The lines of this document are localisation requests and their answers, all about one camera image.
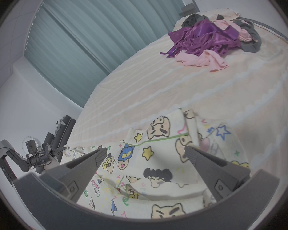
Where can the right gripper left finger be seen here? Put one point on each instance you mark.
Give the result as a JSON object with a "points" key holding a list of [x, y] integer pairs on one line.
{"points": [[84, 174]]}

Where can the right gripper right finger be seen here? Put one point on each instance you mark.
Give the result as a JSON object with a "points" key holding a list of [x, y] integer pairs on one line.
{"points": [[213, 174]]}

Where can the white printed pyjama top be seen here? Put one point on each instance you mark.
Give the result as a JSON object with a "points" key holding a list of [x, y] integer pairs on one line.
{"points": [[158, 157]]}

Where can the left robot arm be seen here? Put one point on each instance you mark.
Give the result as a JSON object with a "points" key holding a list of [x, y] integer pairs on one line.
{"points": [[4, 150]]}

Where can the black chest of drawers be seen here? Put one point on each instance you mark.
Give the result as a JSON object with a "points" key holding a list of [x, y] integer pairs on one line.
{"points": [[66, 128]]}

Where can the bed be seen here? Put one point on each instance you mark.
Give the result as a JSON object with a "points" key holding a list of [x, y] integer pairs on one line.
{"points": [[182, 87]]}

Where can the blue-green curtain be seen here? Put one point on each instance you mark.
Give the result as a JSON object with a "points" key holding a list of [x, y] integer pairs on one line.
{"points": [[62, 63], [115, 20]]}

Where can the pink garment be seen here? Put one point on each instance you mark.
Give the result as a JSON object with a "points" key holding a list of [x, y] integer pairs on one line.
{"points": [[201, 60]]}

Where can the purple satin garment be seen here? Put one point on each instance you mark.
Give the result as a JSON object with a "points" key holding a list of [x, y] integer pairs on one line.
{"points": [[201, 37]]}

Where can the dark grey garment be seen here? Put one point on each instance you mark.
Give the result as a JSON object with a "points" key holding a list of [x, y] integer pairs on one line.
{"points": [[253, 39]]}

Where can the black garment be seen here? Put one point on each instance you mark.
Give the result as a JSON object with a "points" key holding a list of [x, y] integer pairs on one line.
{"points": [[192, 20]]}

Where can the cream pillow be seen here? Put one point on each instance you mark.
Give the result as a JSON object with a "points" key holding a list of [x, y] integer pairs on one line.
{"points": [[226, 13]]}

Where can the grey bedside table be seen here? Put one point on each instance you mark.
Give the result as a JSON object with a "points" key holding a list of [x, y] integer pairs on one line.
{"points": [[189, 9]]}

